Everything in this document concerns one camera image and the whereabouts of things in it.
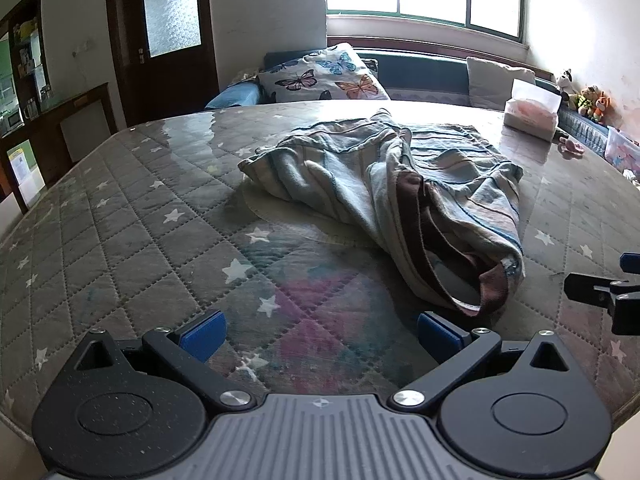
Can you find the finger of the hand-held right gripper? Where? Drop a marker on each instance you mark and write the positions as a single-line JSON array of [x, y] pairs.
[[587, 290], [631, 263]]

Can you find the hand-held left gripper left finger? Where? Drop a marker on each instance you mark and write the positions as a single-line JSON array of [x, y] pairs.
[[202, 335]]

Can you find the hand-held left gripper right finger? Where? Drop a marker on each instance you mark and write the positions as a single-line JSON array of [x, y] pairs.
[[440, 337]]

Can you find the striped blue beige towel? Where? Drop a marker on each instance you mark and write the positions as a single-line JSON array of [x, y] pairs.
[[350, 175]]

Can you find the white cloth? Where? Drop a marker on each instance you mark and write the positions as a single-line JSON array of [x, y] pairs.
[[632, 176]]

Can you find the clear plastic storage box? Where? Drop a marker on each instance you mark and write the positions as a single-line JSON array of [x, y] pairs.
[[624, 150]]

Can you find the small pink toy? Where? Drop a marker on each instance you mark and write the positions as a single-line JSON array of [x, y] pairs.
[[571, 146]]

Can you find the grey quilted star table cover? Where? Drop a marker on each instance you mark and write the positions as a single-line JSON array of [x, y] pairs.
[[125, 220]]

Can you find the blue patterned seat cushion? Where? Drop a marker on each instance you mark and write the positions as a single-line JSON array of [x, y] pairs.
[[582, 127]]

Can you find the orange plush toy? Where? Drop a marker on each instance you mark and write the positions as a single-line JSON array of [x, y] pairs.
[[605, 106]]

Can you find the white tissue box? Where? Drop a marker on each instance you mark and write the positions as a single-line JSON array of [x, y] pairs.
[[530, 115]]

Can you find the white pillow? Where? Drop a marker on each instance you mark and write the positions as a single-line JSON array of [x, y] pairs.
[[495, 82]]

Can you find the dark wooden sideboard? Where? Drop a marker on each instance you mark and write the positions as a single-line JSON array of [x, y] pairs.
[[75, 130]]

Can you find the green sign with white paper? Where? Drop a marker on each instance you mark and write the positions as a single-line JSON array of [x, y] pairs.
[[20, 170]]

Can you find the dark blue sofa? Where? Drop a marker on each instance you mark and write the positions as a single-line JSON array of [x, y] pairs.
[[425, 72]]

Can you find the butterfly print pillow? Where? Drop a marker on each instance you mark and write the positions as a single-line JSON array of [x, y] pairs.
[[320, 77]]

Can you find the microwave oven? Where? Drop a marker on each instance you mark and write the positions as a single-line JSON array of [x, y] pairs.
[[11, 122]]

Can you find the wooden door with frosted glass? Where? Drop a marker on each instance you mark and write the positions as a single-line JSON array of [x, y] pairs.
[[170, 20]]

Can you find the dark wooden shelf cabinet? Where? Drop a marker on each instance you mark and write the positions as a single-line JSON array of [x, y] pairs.
[[27, 60]]

